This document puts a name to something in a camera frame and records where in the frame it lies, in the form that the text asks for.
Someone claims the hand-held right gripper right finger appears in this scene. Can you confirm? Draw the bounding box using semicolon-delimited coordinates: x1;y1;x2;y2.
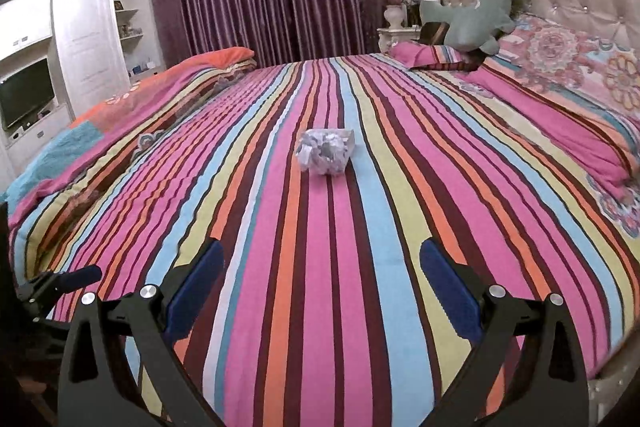
407;239;593;427

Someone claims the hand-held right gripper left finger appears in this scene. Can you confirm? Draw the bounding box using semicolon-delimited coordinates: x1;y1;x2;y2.
57;239;226;427

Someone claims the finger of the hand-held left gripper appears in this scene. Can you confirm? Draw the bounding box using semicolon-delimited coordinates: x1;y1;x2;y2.
17;264;103;323

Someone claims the printed paper ball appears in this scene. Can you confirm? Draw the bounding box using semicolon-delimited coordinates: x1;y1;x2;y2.
297;128;356;176

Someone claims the colourful striped blanket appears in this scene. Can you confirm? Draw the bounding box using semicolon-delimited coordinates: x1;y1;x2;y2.
7;52;631;427

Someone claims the black television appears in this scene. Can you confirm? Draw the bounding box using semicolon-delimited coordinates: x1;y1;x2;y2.
0;58;56;130

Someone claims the orange and blue folded quilt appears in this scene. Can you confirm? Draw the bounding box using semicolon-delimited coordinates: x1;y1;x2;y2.
2;48;257;208

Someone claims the white wardrobe door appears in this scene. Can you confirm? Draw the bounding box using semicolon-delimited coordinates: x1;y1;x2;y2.
52;0;131;118

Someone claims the striped pink pillow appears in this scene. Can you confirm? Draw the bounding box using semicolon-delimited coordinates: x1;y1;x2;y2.
390;42;481;70

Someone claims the white shelf unit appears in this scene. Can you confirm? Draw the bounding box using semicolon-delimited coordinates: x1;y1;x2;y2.
107;0;166;82

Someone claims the white television cabinet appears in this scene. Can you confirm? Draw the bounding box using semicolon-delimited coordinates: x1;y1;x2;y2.
0;0;76;178

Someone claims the cream carved nightstand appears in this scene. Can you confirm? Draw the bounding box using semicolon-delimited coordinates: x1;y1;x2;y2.
377;26;423;54

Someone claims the floral patterned quilt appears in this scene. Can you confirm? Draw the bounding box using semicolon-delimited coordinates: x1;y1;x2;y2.
465;14;640;253

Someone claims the green plush toy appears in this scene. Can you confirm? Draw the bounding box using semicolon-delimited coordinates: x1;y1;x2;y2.
419;0;523;52

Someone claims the white vase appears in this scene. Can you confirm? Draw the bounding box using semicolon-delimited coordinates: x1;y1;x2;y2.
384;4;407;30

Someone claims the cream carved bed frame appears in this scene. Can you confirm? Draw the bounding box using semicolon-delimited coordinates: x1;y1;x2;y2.
587;357;636;413

